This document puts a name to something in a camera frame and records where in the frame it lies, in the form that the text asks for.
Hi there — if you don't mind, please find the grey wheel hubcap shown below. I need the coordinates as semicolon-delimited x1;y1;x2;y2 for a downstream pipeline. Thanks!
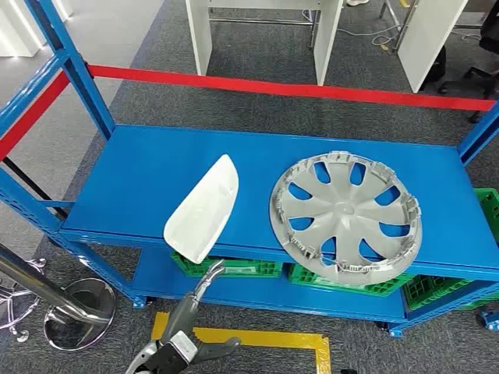
269;150;423;286

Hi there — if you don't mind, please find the chrome stanchion post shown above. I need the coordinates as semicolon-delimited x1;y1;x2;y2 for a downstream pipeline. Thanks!
0;242;116;353

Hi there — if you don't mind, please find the black office chair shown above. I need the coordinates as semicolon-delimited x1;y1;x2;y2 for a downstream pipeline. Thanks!
420;0;499;124

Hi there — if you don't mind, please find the black camera bracket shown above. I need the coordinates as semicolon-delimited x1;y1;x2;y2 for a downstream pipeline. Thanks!
146;343;188;374

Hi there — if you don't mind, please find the white floor cable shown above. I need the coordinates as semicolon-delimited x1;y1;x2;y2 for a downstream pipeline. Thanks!
337;23;402;50

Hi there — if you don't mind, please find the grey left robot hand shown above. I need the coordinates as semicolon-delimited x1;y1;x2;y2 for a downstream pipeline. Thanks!
160;260;241;364

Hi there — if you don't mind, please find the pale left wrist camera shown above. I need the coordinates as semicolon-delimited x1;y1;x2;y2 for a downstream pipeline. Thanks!
168;331;199;362

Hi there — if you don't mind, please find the white desk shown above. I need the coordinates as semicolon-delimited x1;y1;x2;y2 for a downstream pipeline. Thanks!
396;0;468;94
185;0;343;86

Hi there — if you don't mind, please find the white plastic mirror cover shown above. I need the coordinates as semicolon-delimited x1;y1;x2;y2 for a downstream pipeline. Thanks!
164;153;239;265

